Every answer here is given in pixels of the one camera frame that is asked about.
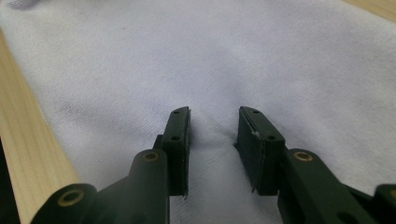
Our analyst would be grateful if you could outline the white cat-print garment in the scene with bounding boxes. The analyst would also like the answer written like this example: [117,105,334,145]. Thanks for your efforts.
[0,0,396,224]

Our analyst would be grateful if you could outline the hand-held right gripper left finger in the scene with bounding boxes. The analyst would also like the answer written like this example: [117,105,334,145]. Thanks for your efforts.
[152,105,191,199]

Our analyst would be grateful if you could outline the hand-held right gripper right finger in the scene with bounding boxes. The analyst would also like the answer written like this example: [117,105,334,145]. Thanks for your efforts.
[233,105,287,197]

